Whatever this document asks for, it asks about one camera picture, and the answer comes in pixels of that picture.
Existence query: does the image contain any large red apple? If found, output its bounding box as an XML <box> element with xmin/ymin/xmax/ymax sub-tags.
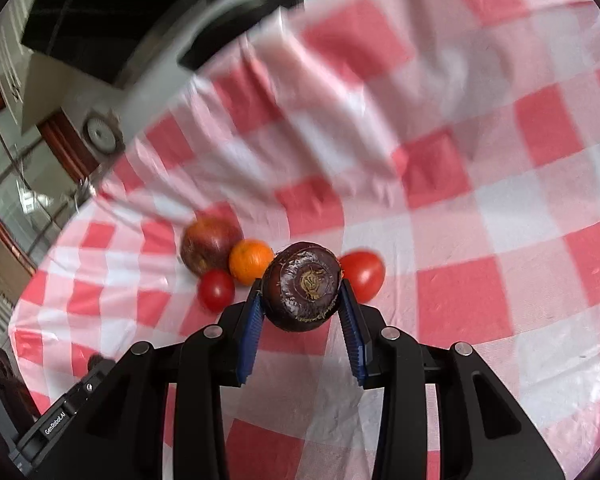
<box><xmin>180</xmin><ymin>216</ymin><xmax>244</xmax><ymax>277</ymax></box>

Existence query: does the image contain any round white metal disc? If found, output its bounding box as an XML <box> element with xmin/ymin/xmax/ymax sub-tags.
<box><xmin>84</xmin><ymin>114</ymin><xmax>122</xmax><ymax>157</ymax></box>

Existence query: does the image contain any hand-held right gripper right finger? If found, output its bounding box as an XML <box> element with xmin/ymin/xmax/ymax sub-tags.
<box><xmin>339</xmin><ymin>279</ymin><xmax>566</xmax><ymax>480</ymax></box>

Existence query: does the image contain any wooden door frame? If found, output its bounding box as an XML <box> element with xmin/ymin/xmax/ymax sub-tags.
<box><xmin>0</xmin><ymin>82</ymin><xmax>91</xmax><ymax>276</ymax></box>

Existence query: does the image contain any large red tomato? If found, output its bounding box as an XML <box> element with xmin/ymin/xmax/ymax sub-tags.
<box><xmin>198</xmin><ymin>269</ymin><xmax>236</xmax><ymax>312</ymax></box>

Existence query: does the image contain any dark grey refrigerator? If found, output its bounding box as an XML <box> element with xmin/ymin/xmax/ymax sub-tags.
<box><xmin>20</xmin><ymin>0</ymin><xmax>281</xmax><ymax>86</ymax></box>

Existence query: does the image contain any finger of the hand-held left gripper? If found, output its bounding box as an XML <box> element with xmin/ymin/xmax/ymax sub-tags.
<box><xmin>82</xmin><ymin>354</ymin><xmax>116</xmax><ymax>397</ymax></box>

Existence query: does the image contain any small orange mandarin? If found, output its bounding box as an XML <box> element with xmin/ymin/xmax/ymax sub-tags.
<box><xmin>228</xmin><ymin>240</ymin><xmax>275</xmax><ymax>285</ymax></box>

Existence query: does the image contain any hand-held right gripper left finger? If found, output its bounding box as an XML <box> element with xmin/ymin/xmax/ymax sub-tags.
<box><xmin>50</xmin><ymin>280</ymin><xmax>267</xmax><ymax>480</ymax></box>

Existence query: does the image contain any dark purple water chestnut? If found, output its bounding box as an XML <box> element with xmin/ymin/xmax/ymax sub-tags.
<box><xmin>261</xmin><ymin>241</ymin><xmax>343</xmax><ymax>333</ymax></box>

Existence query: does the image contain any red white checkered tablecloth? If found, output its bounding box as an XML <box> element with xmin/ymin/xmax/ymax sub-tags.
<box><xmin>7</xmin><ymin>0</ymin><xmax>600</xmax><ymax>480</ymax></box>

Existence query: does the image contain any small red tomato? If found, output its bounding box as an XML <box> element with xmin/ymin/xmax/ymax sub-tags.
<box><xmin>338</xmin><ymin>251</ymin><xmax>385</xmax><ymax>305</ymax></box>

